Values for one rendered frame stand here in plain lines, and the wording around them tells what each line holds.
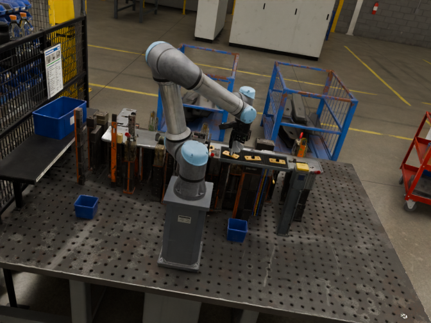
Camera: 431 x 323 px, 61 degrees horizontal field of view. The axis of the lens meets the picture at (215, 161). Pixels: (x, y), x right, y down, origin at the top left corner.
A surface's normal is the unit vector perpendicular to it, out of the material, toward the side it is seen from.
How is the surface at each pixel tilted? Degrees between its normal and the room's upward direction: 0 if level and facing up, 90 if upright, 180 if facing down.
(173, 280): 0
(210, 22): 90
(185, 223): 90
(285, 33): 90
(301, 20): 90
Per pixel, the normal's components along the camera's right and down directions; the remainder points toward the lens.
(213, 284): 0.15, -0.86
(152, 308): -0.08, 0.49
